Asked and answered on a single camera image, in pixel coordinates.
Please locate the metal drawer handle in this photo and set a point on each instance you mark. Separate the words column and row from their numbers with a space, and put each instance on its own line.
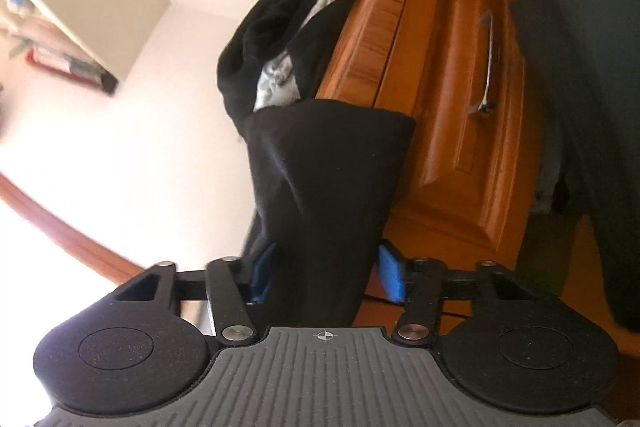
column 485, row 106

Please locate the wooden nightstand cabinet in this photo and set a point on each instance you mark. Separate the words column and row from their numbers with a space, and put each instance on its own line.
column 469, row 180

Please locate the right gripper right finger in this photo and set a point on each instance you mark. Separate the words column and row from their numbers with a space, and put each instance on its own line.
column 418, row 285

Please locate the black garment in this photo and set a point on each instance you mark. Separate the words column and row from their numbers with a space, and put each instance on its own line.
column 324, row 174

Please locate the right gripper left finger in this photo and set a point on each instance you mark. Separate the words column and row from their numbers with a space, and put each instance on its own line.
column 236, row 290

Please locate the row of books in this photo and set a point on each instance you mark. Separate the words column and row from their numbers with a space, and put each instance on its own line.
column 47, row 47

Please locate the black and grey clothes pile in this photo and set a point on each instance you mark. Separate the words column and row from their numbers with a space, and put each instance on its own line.
column 279, row 54

